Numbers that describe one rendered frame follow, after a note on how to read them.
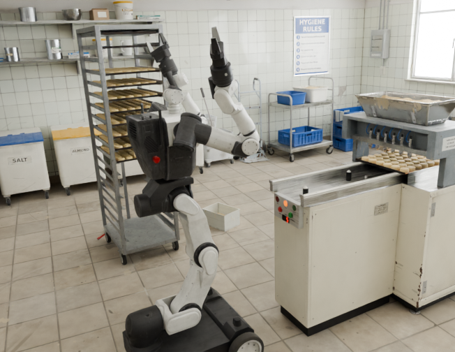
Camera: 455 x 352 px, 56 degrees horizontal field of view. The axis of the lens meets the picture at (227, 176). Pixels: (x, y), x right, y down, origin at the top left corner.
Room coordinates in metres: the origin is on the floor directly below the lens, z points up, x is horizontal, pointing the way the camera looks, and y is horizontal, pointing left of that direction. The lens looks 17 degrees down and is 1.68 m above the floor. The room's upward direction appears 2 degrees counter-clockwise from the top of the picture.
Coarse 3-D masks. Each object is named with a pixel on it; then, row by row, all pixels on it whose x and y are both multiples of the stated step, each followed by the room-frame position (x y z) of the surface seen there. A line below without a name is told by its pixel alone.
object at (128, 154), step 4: (100, 148) 3.54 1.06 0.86; (104, 148) 3.48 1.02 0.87; (108, 148) 3.45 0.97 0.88; (132, 148) 3.42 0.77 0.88; (108, 152) 3.34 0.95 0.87; (116, 152) 3.31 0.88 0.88; (120, 152) 3.28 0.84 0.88; (124, 152) 3.28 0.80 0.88; (128, 152) 3.29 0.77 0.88; (132, 152) 3.27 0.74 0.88; (116, 156) 3.15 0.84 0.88; (120, 156) 3.15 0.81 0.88; (124, 156) 3.17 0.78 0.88; (128, 156) 3.14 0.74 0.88; (132, 156) 3.14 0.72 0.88; (116, 160) 3.13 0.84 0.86; (120, 160) 3.08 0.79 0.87
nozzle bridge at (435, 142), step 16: (352, 128) 2.85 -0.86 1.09; (368, 128) 2.76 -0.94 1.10; (400, 128) 2.44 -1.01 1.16; (416, 128) 2.34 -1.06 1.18; (432, 128) 2.32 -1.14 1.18; (448, 128) 2.30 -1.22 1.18; (384, 144) 2.58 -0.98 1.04; (416, 144) 2.43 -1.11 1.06; (432, 144) 2.24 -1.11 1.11; (448, 144) 2.28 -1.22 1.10; (352, 160) 2.91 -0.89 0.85; (448, 160) 2.28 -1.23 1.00; (448, 176) 2.29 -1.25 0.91
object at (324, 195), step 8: (384, 176) 2.36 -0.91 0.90; (392, 176) 2.37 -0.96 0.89; (400, 176) 2.40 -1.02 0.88; (344, 184) 2.24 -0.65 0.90; (352, 184) 2.23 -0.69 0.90; (360, 184) 2.25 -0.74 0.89; (368, 184) 2.29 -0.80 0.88; (376, 184) 2.31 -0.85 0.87; (384, 184) 2.34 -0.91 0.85; (320, 192) 2.13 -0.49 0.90; (328, 192) 2.15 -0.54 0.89; (336, 192) 2.18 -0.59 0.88; (344, 192) 2.20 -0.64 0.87; (352, 192) 2.23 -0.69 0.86; (360, 192) 2.26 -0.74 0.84; (304, 200) 2.08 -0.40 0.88; (312, 200) 2.10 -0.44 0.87; (320, 200) 2.13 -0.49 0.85; (328, 200) 2.15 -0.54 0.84
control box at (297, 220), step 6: (276, 192) 2.33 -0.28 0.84; (282, 198) 2.25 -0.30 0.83; (288, 198) 2.22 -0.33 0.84; (276, 204) 2.30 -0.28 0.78; (282, 204) 2.25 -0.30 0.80; (288, 204) 2.19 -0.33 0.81; (294, 204) 2.14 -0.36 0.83; (300, 204) 2.13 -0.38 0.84; (276, 210) 2.30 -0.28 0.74; (282, 210) 2.24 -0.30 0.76; (288, 210) 2.19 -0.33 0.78; (300, 210) 2.11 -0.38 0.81; (276, 216) 2.30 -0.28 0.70; (282, 216) 2.24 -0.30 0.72; (288, 216) 2.19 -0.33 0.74; (294, 216) 2.14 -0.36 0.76; (300, 216) 2.12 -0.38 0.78; (288, 222) 2.19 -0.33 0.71; (294, 222) 2.14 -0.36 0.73; (300, 222) 2.12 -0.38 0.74; (300, 228) 2.12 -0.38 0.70
